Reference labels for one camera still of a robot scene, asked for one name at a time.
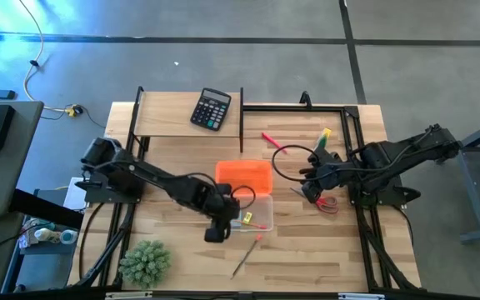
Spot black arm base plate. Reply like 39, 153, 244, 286
346, 178, 423, 209
75, 168, 146, 205

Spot black desk calculator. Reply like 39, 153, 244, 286
189, 87, 233, 133

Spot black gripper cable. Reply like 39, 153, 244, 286
229, 185, 257, 211
271, 144, 323, 183

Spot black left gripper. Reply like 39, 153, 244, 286
204, 193, 241, 243

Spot white bottle teal cap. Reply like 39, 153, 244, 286
33, 227, 79, 245

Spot blue utility cart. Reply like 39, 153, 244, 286
0, 189, 81, 295

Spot white paper sheet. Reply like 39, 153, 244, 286
62, 177, 89, 210

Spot clear pencil box orange lid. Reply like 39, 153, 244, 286
215, 160, 274, 233

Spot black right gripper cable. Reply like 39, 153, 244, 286
271, 144, 323, 183

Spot white floor cable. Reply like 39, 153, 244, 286
17, 0, 74, 113

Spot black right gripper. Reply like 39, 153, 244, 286
300, 152, 346, 203

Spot wooden shelf black legs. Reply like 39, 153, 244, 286
125, 85, 245, 154

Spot dark pencil red eraser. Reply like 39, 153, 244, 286
230, 233, 263, 280

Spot red-handled scissors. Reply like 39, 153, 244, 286
292, 187, 340, 215

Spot grey metal table frame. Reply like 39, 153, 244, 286
432, 112, 480, 244

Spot green artificial plant ball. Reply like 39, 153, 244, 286
117, 239, 173, 291

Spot pink pen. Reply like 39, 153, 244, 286
261, 132, 289, 154

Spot black desk beam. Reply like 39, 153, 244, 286
8, 187, 85, 230

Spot yellow plug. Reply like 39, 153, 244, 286
64, 103, 84, 118

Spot black aluminium table frame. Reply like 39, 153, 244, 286
71, 103, 423, 293

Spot white table clamp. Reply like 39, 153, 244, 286
104, 291, 154, 300
337, 292, 387, 300

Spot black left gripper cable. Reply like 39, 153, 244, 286
229, 185, 257, 211

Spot black frame bracket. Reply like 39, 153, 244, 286
299, 90, 314, 110

